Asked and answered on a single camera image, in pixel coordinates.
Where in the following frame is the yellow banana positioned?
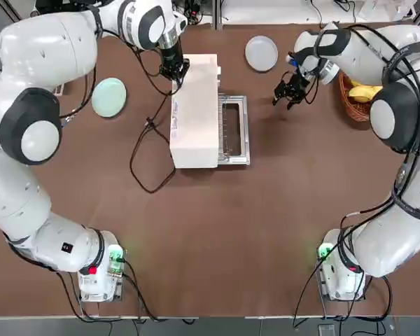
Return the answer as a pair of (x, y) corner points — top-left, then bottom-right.
(348, 85), (384, 104)

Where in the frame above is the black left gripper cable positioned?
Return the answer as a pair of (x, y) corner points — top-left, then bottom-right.
(127, 41), (178, 96)

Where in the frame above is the brown oval wicker basket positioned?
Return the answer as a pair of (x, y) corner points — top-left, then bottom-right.
(337, 71), (375, 122)

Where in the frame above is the oven door with glass window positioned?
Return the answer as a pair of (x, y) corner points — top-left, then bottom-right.
(216, 93), (252, 165)

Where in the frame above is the white sheet object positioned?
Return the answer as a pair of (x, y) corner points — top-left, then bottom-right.
(356, 0), (418, 18)

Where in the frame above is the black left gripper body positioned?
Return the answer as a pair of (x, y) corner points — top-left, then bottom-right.
(159, 40), (185, 71)

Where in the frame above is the black device with red spot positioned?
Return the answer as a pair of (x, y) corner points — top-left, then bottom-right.
(184, 0), (203, 25)

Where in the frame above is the black oven power cord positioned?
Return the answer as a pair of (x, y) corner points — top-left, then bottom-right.
(129, 93), (179, 194)

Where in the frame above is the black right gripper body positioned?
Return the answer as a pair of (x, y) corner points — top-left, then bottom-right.
(283, 71), (311, 93)

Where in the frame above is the pale blue round plate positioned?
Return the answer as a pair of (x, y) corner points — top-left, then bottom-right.
(244, 35), (279, 73)

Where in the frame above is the white toaster oven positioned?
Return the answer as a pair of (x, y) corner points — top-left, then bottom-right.
(169, 53), (222, 169)

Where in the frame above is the pale green round plate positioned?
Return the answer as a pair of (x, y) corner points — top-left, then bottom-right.
(91, 77), (127, 119)

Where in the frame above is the black base cable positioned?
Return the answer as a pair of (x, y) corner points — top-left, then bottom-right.
(293, 257), (328, 328)
(120, 258), (169, 322)

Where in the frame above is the black right base cable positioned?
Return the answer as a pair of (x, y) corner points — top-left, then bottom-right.
(293, 257), (328, 328)

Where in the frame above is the aluminium frame post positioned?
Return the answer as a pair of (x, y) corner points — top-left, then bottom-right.
(212, 0), (224, 31)

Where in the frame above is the black left base cable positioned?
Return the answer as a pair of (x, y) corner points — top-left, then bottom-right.
(120, 258), (169, 322)

